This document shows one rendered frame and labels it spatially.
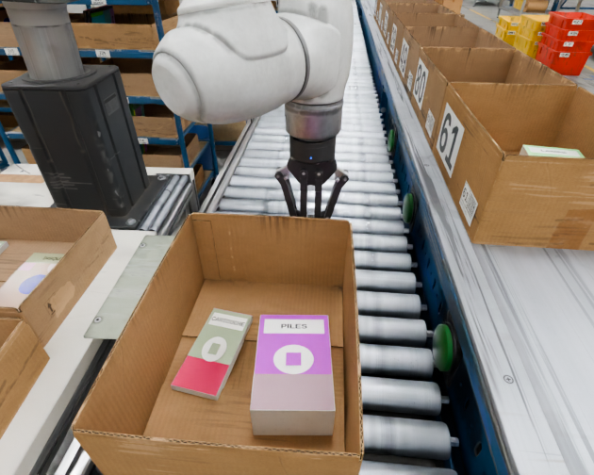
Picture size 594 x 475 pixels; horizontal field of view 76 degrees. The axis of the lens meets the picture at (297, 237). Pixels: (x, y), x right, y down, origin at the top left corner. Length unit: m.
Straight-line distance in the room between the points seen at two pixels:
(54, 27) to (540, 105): 1.06
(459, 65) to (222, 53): 1.08
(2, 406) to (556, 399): 0.72
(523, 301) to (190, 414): 0.52
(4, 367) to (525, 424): 0.67
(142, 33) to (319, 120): 1.45
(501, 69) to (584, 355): 1.02
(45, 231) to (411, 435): 0.85
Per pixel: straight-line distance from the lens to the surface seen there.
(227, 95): 0.42
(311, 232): 0.68
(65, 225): 0.99
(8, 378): 0.71
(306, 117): 0.57
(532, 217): 0.74
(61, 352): 0.78
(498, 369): 0.55
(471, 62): 1.43
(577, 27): 6.12
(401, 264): 0.87
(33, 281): 0.92
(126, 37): 1.99
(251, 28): 0.44
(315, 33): 0.52
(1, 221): 1.08
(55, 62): 0.99
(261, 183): 1.14
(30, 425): 0.72
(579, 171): 0.72
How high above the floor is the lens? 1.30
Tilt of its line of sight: 38 degrees down
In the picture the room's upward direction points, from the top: straight up
